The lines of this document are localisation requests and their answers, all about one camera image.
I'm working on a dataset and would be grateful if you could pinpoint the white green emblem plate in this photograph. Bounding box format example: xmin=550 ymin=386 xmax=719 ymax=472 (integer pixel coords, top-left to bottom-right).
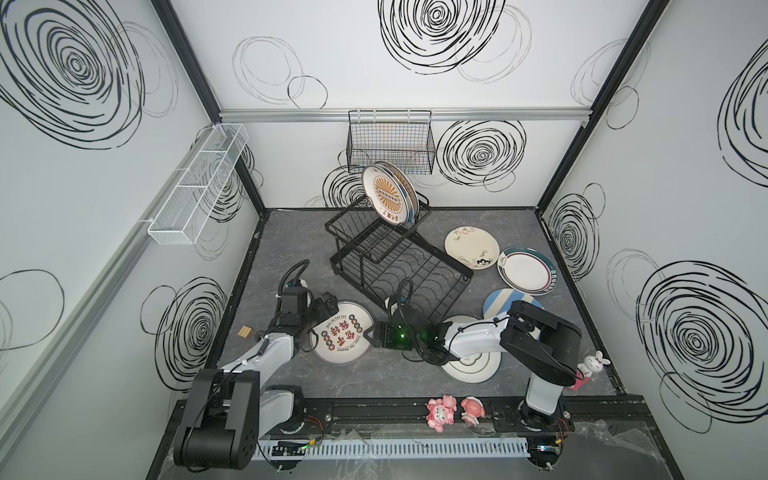
xmin=441 ymin=315 xmax=501 ymax=384

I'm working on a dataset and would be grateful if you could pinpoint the orange sunburst plate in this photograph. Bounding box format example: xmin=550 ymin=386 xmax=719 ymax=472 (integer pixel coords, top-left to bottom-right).
xmin=388 ymin=164 xmax=420 ymax=223
xmin=362 ymin=165 xmax=408 ymax=225

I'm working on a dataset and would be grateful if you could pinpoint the blue striped plate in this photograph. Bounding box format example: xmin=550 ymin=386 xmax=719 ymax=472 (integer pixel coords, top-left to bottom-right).
xmin=482 ymin=288 xmax=543 ymax=319
xmin=400 ymin=177 xmax=419 ymax=225

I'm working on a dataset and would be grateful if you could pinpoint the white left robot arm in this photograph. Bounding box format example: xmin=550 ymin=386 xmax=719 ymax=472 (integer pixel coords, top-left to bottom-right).
xmin=173 ymin=259 xmax=338 ymax=473

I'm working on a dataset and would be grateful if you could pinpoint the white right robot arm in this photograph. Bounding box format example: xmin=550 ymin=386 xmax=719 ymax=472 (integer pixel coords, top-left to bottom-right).
xmin=363 ymin=278 xmax=582 ymax=432

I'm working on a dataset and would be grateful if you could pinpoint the small wooden block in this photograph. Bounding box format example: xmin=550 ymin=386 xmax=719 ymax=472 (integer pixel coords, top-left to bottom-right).
xmin=238 ymin=326 xmax=253 ymax=339

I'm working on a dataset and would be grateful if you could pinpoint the pink plush doll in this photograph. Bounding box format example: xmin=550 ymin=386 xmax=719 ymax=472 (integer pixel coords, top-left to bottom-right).
xmin=426 ymin=395 xmax=457 ymax=433

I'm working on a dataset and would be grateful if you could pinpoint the pink round figurine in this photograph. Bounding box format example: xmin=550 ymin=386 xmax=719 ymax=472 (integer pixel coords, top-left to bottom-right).
xmin=460 ymin=396 xmax=486 ymax=427

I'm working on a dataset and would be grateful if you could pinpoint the cream floral plate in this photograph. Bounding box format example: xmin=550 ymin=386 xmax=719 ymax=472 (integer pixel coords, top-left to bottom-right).
xmin=444 ymin=226 xmax=500 ymax=270

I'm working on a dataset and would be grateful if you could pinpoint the green red rimmed plate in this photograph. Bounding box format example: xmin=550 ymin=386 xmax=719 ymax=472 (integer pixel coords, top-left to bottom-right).
xmin=497 ymin=247 xmax=558 ymax=296

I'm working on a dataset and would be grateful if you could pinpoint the white rabbit figurine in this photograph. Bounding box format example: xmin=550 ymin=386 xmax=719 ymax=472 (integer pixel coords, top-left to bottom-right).
xmin=578 ymin=350 xmax=611 ymax=378

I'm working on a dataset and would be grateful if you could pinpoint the black wire dish rack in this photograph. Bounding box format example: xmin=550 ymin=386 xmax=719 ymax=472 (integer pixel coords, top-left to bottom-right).
xmin=325 ymin=193 xmax=474 ymax=322

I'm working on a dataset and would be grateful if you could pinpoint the white slotted cable duct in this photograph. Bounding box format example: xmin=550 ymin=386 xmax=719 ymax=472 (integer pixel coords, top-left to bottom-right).
xmin=261 ymin=437 xmax=530 ymax=461

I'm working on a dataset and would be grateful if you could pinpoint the white mesh wall shelf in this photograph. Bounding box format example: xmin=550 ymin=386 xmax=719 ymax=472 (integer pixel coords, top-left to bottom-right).
xmin=147 ymin=123 xmax=249 ymax=246

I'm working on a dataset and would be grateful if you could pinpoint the black wire wall basket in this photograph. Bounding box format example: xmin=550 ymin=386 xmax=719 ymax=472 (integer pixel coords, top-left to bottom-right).
xmin=345 ymin=109 xmax=437 ymax=175

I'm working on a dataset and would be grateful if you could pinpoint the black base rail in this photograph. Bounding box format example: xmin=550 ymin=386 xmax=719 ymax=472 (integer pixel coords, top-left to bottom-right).
xmin=288 ymin=394 xmax=651 ymax=436

